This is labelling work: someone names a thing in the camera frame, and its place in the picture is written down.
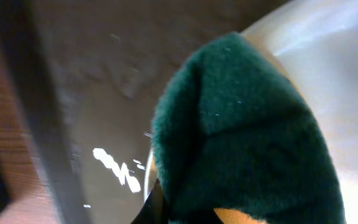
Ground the green and yellow sponge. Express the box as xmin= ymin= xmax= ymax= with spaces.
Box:
xmin=152 ymin=32 xmax=346 ymax=224

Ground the large dark serving tray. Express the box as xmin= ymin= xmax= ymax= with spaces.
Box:
xmin=0 ymin=0 xmax=283 ymax=223

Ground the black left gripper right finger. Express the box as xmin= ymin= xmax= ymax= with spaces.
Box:
xmin=181 ymin=210 xmax=224 ymax=224

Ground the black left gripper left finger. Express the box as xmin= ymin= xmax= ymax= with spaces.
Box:
xmin=131 ymin=180 xmax=168 ymax=224

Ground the cream white plate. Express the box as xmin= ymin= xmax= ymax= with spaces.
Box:
xmin=145 ymin=1 xmax=358 ymax=223

